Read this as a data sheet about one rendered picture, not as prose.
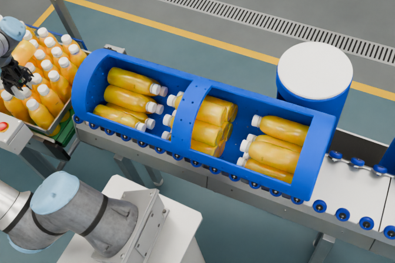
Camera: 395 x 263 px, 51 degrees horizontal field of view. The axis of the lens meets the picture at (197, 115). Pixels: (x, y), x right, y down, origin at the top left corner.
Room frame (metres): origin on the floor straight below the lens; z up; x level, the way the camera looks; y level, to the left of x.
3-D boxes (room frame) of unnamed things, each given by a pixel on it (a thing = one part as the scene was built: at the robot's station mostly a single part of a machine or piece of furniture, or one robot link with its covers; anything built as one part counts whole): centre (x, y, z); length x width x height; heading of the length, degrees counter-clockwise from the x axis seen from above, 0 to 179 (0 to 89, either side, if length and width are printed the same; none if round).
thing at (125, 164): (0.96, 0.40, 0.31); 0.06 x 0.06 x 0.63; 56
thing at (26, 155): (0.93, 0.74, 0.50); 0.04 x 0.04 x 1.00; 56
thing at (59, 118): (1.10, 0.48, 0.96); 0.40 x 0.01 x 0.03; 146
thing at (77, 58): (1.23, 0.44, 0.99); 0.07 x 0.07 x 0.19
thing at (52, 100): (1.05, 0.56, 0.99); 0.07 x 0.07 x 0.19
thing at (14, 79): (1.04, 0.61, 1.23); 0.09 x 0.08 x 0.12; 56
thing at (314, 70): (0.92, -0.47, 1.03); 0.28 x 0.28 x 0.01
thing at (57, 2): (1.57, 0.52, 0.55); 0.04 x 0.04 x 1.10; 56
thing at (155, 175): (1.07, 0.32, 0.31); 0.06 x 0.06 x 0.63; 56
